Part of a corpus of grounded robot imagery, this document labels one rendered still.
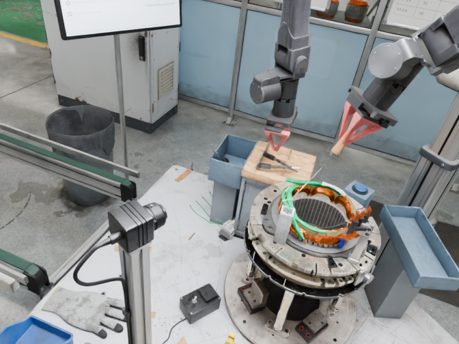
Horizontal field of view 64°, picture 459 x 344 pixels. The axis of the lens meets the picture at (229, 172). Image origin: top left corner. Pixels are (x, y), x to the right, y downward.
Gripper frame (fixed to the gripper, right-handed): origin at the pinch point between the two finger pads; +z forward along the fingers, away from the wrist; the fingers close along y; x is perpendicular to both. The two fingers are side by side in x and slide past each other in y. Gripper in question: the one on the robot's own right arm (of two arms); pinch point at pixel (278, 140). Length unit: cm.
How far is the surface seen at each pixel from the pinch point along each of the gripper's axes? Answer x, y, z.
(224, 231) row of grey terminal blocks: -12.4, 8.3, 34.3
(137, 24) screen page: -69, -44, -12
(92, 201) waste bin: -121, -51, 109
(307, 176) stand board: 10.0, -0.7, 10.7
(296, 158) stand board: 5.3, -9.2, 10.8
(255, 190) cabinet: -4.3, 4.6, 16.4
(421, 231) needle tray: 44.0, 4.4, 16.3
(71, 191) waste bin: -132, -47, 101
